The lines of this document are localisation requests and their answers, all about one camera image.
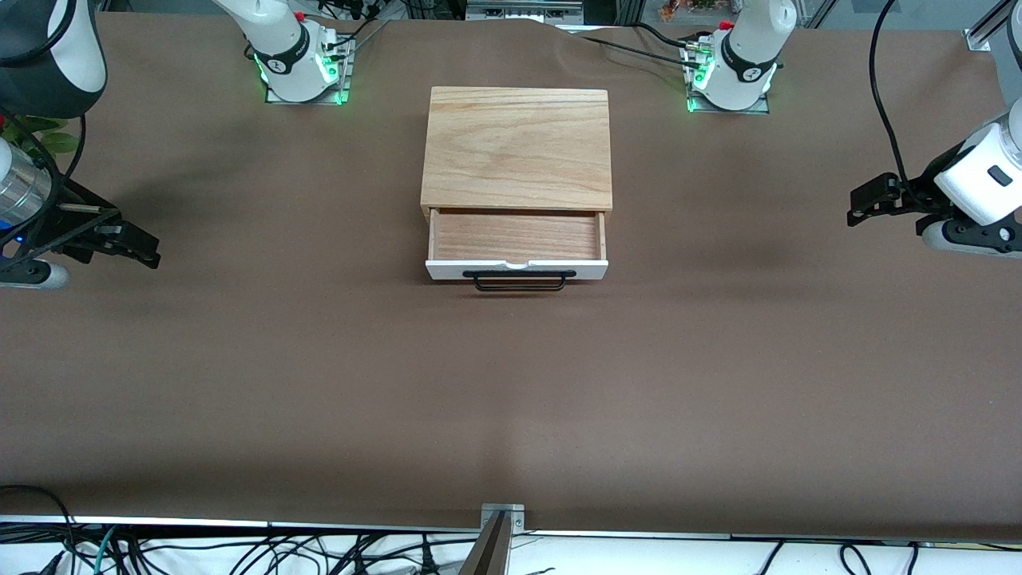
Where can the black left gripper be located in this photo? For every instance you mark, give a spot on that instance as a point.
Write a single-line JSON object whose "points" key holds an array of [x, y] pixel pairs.
{"points": [[915, 195]]}

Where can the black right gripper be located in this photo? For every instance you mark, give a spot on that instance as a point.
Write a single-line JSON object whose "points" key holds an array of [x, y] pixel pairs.
{"points": [[70, 225]]}

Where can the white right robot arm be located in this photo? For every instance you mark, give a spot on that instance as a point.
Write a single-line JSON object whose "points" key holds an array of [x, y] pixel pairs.
{"points": [[279, 40]]}

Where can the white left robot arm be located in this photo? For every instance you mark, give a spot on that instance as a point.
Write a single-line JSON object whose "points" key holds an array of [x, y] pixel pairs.
{"points": [[750, 48]]}

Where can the light wooden drawer cabinet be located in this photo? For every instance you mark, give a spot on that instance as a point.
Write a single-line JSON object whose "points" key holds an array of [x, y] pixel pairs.
{"points": [[519, 144]]}

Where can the red artificial rose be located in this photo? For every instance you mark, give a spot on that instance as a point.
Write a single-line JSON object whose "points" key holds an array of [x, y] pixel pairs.
{"points": [[56, 144]]}

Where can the orange artificial flowers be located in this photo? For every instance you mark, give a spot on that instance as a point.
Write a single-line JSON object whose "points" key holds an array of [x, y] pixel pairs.
{"points": [[687, 8]]}

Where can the grey electronics box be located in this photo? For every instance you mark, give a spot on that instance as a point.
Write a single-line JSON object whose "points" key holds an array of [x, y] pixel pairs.
{"points": [[523, 11]]}

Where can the brown table mat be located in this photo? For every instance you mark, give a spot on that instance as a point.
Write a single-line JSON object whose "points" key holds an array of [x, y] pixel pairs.
{"points": [[511, 399]]}

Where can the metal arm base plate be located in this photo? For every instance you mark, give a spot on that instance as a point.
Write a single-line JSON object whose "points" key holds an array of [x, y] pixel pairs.
{"points": [[762, 108], [275, 100]]}

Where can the aluminium frame post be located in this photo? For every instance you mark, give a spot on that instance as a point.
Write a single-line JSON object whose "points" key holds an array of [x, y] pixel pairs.
{"points": [[986, 32]]}

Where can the aluminium table edge rail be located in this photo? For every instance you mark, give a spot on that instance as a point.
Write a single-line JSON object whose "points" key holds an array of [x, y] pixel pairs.
{"points": [[200, 524]]}

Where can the metal clamp bracket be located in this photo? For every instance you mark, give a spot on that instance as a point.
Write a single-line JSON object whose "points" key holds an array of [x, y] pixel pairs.
{"points": [[503, 511]]}

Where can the dark camera stand pole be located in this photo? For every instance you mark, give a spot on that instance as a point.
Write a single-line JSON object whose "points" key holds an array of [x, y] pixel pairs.
{"points": [[487, 555]]}

